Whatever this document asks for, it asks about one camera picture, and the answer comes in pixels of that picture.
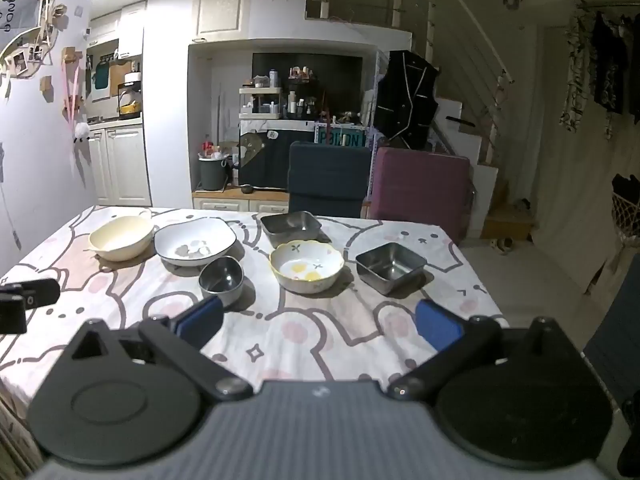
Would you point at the deep square steel container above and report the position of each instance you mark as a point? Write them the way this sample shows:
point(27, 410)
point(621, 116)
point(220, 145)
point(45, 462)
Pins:
point(391, 266)

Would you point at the white shelf rack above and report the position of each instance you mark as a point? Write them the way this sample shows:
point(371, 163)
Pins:
point(260, 91)

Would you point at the black wall panel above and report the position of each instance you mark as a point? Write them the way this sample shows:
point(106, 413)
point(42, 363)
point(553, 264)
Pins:
point(340, 75)

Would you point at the wooden bench with white drawers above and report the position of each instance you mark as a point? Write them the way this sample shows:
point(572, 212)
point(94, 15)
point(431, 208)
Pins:
point(220, 196)

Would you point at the white staircase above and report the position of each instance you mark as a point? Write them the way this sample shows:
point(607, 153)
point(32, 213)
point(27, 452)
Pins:
point(470, 135)

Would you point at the white net basket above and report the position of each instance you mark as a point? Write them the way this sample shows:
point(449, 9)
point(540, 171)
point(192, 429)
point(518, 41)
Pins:
point(627, 220)

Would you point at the shallow square steel tray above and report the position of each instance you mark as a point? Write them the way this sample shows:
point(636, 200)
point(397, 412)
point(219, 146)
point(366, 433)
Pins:
point(290, 227)

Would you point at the white kitchen cabinet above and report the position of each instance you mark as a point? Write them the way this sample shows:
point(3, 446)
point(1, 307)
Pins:
point(120, 165)

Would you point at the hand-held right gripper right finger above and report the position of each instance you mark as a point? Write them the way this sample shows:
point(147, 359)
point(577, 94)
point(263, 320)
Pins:
point(437, 326)

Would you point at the round steel bowl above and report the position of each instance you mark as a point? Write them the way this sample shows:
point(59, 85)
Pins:
point(221, 280)

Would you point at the white shelf with bottles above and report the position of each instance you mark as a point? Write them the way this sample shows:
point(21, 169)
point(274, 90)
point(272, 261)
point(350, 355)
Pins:
point(292, 102)

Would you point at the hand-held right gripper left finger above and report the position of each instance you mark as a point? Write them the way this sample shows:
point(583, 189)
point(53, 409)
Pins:
point(200, 321)

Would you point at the grey bin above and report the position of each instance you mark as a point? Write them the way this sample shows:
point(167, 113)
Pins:
point(214, 175)

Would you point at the white printed plate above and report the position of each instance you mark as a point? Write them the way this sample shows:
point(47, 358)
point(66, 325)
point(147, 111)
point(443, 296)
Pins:
point(195, 246)

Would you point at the pink wall hanging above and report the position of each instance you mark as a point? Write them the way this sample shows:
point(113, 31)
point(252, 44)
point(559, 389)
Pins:
point(72, 90)

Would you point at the teal sign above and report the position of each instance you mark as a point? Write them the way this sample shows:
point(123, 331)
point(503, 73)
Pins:
point(340, 139)

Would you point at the dark blue chair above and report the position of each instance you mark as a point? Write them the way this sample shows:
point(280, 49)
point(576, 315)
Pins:
point(327, 180)

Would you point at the hanging black garment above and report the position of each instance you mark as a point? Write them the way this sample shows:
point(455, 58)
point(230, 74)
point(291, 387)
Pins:
point(607, 60)

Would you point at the bear-print tablecloth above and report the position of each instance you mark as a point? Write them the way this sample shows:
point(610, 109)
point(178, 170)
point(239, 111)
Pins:
point(325, 335)

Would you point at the black jacket with white trim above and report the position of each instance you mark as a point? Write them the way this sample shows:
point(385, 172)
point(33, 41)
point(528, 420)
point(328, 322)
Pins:
point(405, 100)

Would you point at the wooden photo wall decoration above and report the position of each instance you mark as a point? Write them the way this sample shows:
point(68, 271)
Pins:
point(30, 45)

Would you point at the yellow-rimmed floral bowl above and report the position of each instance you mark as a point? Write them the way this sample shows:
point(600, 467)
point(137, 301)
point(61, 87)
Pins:
point(306, 267)

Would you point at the wooden box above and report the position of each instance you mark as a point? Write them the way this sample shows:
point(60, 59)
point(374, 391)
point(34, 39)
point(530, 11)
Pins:
point(507, 222)

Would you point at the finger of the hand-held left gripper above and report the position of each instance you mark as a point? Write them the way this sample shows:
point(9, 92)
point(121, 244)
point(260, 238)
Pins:
point(40, 291)
point(11, 316)

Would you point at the white cupboard door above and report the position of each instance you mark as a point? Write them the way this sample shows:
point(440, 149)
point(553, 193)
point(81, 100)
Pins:
point(220, 6)

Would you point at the hanging floral garment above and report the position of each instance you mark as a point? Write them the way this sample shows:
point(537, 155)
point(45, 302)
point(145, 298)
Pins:
point(575, 80)

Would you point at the maroon chair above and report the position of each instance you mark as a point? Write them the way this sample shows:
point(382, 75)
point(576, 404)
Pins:
point(420, 195)

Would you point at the black printed cabinet cover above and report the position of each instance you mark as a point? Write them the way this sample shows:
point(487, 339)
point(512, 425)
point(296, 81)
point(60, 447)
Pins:
point(265, 160)

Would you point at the pair of slippers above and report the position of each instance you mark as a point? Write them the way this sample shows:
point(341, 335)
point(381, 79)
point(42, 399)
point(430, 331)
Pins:
point(502, 244)

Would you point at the teal hanging bag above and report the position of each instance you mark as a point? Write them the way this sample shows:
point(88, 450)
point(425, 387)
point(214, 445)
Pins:
point(100, 77)

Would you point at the white kitchen appliance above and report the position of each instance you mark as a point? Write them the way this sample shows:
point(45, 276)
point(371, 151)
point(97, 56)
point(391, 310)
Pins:
point(131, 95)

